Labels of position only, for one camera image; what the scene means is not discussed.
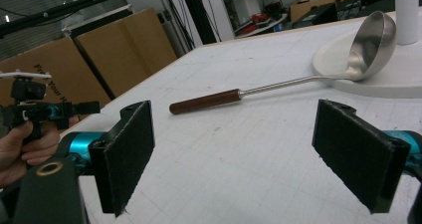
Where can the black metal bar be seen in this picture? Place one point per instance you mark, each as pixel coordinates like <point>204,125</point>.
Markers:
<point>66,6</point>

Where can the white stand pole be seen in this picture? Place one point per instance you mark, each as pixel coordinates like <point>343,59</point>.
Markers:
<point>407,13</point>

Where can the plain brown cardboard box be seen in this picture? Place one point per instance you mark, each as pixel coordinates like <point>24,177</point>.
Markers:
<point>127,51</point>

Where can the red tool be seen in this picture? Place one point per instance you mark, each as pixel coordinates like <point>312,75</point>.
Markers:
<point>258,18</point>

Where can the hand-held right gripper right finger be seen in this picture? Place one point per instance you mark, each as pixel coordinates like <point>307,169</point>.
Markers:
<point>358,157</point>

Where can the large printed cardboard box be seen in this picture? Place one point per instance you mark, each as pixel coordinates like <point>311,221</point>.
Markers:
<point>43,74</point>

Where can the open cardboard box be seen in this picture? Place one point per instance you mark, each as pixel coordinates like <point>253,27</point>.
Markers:
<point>323,6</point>

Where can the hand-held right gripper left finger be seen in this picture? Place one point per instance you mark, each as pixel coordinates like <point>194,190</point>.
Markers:
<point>124,157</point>

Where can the white round stand base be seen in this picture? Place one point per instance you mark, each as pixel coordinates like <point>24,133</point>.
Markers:
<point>391,74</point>

